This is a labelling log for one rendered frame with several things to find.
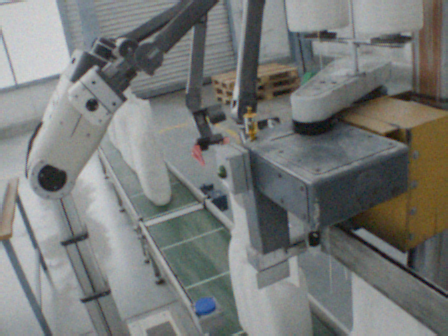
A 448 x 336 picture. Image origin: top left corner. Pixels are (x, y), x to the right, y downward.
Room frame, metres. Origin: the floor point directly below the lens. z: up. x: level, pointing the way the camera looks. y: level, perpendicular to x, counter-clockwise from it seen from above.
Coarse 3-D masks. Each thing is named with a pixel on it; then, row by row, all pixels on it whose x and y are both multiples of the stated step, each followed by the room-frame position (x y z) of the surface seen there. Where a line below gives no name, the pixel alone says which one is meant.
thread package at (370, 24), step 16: (368, 0) 0.84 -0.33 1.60; (384, 0) 0.81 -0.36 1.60; (400, 0) 0.80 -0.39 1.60; (416, 0) 0.81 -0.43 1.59; (368, 16) 0.84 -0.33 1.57; (384, 16) 0.81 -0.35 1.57; (400, 16) 0.80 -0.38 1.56; (416, 16) 0.81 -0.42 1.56; (368, 32) 0.84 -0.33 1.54; (384, 32) 0.82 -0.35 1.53; (400, 32) 0.81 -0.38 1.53
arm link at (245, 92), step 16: (256, 0) 1.23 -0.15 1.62; (256, 16) 1.22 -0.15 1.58; (256, 32) 1.21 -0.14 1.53; (240, 48) 1.21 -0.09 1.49; (256, 48) 1.20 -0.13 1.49; (240, 64) 1.19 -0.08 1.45; (256, 64) 1.19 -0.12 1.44; (240, 80) 1.17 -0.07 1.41; (256, 80) 1.18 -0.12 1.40; (240, 96) 1.15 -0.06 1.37; (256, 96) 1.16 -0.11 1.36; (240, 112) 1.14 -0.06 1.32; (256, 112) 1.14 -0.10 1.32
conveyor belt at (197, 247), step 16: (160, 224) 2.32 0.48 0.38; (176, 224) 2.29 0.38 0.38; (192, 224) 2.26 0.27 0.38; (208, 224) 2.23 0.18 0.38; (160, 240) 2.13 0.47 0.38; (176, 240) 2.10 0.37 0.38; (192, 240) 2.08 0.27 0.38; (208, 240) 2.05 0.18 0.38; (224, 240) 2.02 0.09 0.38; (176, 256) 1.93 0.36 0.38; (192, 256) 1.91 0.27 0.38; (208, 256) 1.89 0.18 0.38; (224, 256) 1.86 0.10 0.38; (176, 272) 1.78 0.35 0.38; (192, 272) 1.76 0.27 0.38; (208, 272) 1.74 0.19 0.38; (224, 272) 1.72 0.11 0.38; (192, 288) 1.63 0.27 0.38; (208, 288) 1.61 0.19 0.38; (224, 288) 1.59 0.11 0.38; (224, 304) 1.47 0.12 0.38
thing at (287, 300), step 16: (240, 208) 1.16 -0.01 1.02; (240, 224) 1.18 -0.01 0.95; (240, 240) 1.22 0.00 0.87; (240, 256) 1.18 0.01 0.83; (240, 272) 1.19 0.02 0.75; (256, 272) 1.10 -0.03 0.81; (240, 288) 1.20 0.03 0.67; (256, 288) 1.08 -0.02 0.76; (272, 288) 1.02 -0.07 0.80; (288, 288) 1.01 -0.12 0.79; (304, 288) 1.04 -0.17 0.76; (240, 304) 1.25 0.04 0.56; (256, 304) 1.08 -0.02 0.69; (272, 304) 1.01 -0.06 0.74; (288, 304) 1.00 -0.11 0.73; (304, 304) 1.02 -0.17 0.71; (240, 320) 1.27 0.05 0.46; (256, 320) 1.09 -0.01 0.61; (272, 320) 1.01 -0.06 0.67; (288, 320) 1.00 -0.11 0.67; (304, 320) 1.01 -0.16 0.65
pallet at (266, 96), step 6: (282, 84) 6.89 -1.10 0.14; (258, 90) 6.71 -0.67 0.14; (276, 90) 6.56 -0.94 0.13; (282, 90) 6.98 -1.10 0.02; (294, 90) 6.67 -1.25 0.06; (216, 96) 7.02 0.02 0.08; (222, 96) 6.74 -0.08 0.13; (228, 96) 6.62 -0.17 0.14; (258, 96) 6.83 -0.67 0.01; (264, 96) 6.49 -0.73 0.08; (270, 96) 6.52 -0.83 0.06; (276, 96) 6.60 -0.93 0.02; (282, 96) 6.59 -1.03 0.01; (228, 102) 6.65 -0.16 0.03; (258, 102) 6.45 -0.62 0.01
